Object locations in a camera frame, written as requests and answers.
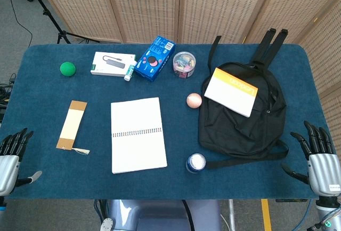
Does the bundle of black cables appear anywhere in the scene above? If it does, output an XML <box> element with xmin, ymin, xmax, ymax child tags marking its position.
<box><xmin>0</xmin><ymin>73</ymin><xmax>17</xmax><ymax>114</ymax></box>

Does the yellow white lexicon book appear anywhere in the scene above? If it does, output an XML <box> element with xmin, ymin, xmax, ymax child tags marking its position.
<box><xmin>204</xmin><ymin>67</ymin><xmax>259</xmax><ymax>118</ymax></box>

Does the green foam ball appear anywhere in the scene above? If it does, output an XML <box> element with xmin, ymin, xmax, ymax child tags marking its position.
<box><xmin>60</xmin><ymin>61</ymin><xmax>77</xmax><ymax>77</ymax></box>

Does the blue carpet table mat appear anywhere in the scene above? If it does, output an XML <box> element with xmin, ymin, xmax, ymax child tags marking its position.
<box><xmin>0</xmin><ymin>43</ymin><xmax>331</xmax><ymax>200</ymax></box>

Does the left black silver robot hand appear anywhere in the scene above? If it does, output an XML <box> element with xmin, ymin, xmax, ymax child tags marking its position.
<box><xmin>0</xmin><ymin>128</ymin><xmax>43</xmax><ymax>197</ymax></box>

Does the thin black floor cable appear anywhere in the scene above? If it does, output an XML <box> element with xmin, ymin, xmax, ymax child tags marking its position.
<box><xmin>4</xmin><ymin>0</ymin><xmax>33</xmax><ymax>48</ymax></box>

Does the black tripod stand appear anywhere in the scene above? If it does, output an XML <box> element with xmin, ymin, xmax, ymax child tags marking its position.
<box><xmin>20</xmin><ymin>0</ymin><xmax>100</xmax><ymax>45</ymax></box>

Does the blue oreo cookie box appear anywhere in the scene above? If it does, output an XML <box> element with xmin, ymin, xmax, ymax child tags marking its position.
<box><xmin>134</xmin><ymin>35</ymin><xmax>176</xmax><ymax>83</ymax></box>

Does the pink ball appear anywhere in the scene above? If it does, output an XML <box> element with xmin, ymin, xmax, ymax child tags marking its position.
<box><xmin>186</xmin><ymin>92</ymin><xmax>203</xmax><ymax>109</ymax></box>

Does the small green white bottle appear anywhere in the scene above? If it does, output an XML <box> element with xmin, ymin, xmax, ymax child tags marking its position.
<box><xmin>124</xmin><ymin>60</ymin><xmax>138</xmax><ymax>82</ymax></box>

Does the brown cream bookmark with tassel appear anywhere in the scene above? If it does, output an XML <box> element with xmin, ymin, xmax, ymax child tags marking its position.
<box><xmin>55</xmin><ymin>100</ymin><xmax>91</xmax><ymax>155</ymax></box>

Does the open white spiral notebook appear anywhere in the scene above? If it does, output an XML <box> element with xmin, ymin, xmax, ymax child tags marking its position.
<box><xmin>110</xmin><ymin>97</ymin><xmax>168</xmax><ymax>174</ymax></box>

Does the metal table leg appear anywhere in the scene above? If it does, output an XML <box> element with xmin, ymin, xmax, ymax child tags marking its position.
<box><xmin>228</xmin><ymin>200</ymin><xmax>237</xmax><ymax>231</ymax></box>

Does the black backpack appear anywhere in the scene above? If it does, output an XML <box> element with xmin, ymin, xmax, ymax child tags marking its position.
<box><xmin>198</xmin><ymin>28</ymin><xmax>289</xmax><ymax>170</ymax></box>

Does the blue silver drink can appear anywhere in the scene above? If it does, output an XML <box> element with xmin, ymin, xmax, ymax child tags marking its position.
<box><xmin>185</xmin><ymin>153</ymin><xmax>207</xmax><ymax>174</ymax></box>

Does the grey robot torso base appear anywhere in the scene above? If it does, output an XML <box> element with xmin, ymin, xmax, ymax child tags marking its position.
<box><xmin>93</xmin><ymin>199</ymin><xmax>222</xmax><ymax>231</ymax></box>

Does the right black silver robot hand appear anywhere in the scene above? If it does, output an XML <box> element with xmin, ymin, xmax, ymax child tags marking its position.
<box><xmin>281</xmin><ymin>121</ymin><xmax>341</xmax><ymax>198</ymax></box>

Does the clear jar of binder clips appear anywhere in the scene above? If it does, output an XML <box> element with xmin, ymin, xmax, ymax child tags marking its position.
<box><xmin>173</xmin><ymin>51</ymin><xmax>197</xmax><ymax>79</ymax></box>

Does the woven wood screen panel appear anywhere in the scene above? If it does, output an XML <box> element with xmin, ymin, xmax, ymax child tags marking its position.
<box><xmin>177</xmin><ymin>0</ymin><xmax>280</xmax><ymax>45</ymax></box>
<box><xmin>101</xmin><ymin>0</ymin><xmax>183</xmax><ymax>44</ymax></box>
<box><xmin>298</xmin><ymin>0</ymin><xmax>341</xmax><ymax>146</ymax></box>
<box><xmin>31</xmin><ymin>0</ymin><xmax>125</xmax><ymax>44</ymax></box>
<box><xmin>243</xmin><ymin>0</ymin><xmax>341</xmax><ymax>45</ymax></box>

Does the white usb hub box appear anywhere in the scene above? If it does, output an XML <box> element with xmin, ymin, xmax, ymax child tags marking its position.
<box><xmin>90</xmin><ymin>51</ymin><xmax>136</xmax><ymax>78</ymax></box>

